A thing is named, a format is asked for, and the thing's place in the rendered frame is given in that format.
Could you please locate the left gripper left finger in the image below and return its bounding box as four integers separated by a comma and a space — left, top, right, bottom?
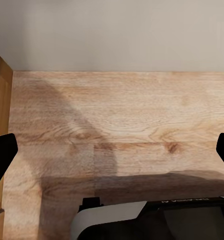
0, 133, 18, 181

